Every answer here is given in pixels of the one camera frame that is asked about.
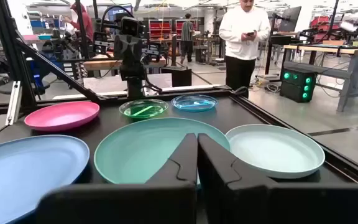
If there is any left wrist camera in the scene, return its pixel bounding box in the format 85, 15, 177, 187
119, 16, 142, 35

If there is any red storage bins shelf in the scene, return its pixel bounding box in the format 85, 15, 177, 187
147, 18, 199, 40

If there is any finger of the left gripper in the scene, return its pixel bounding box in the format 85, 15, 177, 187
127, 34, 143, 62
113, 34, 129, 62

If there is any small black box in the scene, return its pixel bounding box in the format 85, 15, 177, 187
171, 68, 193, 88

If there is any small green transparent plate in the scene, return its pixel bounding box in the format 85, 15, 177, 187
119, 98, 169, 120

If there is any person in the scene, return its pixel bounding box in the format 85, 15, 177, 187
180, 12, 195, 65
62, 2, 95, 43
218, 0, 272, 94

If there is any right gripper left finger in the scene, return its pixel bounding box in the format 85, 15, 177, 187
35, 133, 198, 224

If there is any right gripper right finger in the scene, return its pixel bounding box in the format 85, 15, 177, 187
198, 133, 358, 224

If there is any large teal plastic plate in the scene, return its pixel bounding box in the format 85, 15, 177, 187
93, 117, 231, 187

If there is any large blue plastic plate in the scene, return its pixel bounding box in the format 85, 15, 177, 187
0, 134, 90, 224

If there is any small blue transparent plate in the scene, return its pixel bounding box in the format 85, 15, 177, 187
170, 94, 219, 113

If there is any pale mint plastic plate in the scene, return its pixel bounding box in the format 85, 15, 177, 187
225, 124, 326, 180

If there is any silver metal bracket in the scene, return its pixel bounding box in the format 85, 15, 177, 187
5, 80, 22, 126

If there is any black monitor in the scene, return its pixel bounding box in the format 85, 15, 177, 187
278, 6, 303, 33

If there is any wooden workbench with grey legs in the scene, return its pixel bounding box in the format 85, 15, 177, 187
283, 43, 358, 113

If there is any pink plastic plate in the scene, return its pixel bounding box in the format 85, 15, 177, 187
24, 101, 101, 132

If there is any black box with green lights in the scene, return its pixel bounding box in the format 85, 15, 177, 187
279, 67, 317, 103

